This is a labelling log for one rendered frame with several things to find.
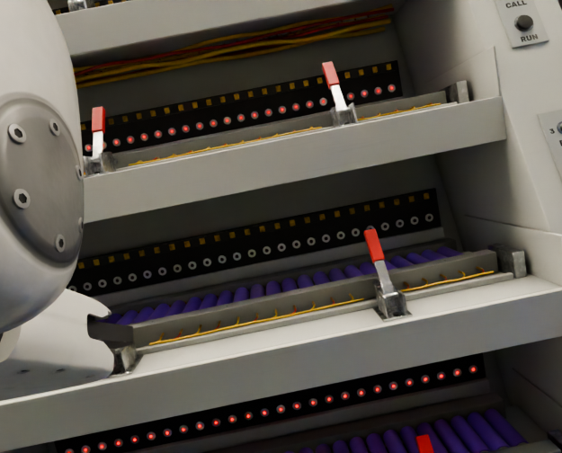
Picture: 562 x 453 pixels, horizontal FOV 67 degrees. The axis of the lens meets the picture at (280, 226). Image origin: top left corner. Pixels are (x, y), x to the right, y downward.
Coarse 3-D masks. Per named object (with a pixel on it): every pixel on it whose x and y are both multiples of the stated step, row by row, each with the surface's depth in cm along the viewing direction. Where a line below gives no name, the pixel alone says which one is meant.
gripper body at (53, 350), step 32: (32, 320) 21; (64, 320) 23; (96, 320) 29; (0, 352) 20; (32, 352) 20; (64, 352) 22; (96, 352) 25; (0, 384) 22; (32, 384) 24; (64, 384) 26
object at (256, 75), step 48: (48, 0) 72; (96, 0) 71; (336, 48) 68; (384, 48) 68; (96, 96) 67; (144, 96) 67; (192, 96) 67; (240, 192) 63; (288, 192) 63; (336, 192) 62; (384, 192) 62; (96, 240) 62; (144, 240) 62
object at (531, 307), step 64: (320, 256) 57; (512, 256) 44; (320, 320) 43; (448, 320) 39; (512, 320) 39; (128, 384) 38; (192, 384) 39; (256, 384) 39; (320, 384) 39; (0, 448) 39
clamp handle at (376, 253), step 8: (368, 232) 44; (376, 232) 44; (368, 240) 43; (376, 240) 43; (368, 248) 44; (376, 248) 43; (376, 256) 42; (384, 256) 42; (376, 264) 42; (384, 264) 42; (384, 272) 42; (384, 280) 41; (384, 288) 41; (392, 288) 41
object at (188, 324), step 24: (432, 264) 46; (456, 264) 46; (480, 264) 46; (312, 288) 46; (336, 288) 46; (360, 288) 46; (408, 288) 45; (192, 312) 46; (216, 312) 45; (240, 312) 45; (264, 312) 46; (288, 312) 46; (144, 336) 45; (168, 336) 45; (192, 336) 44
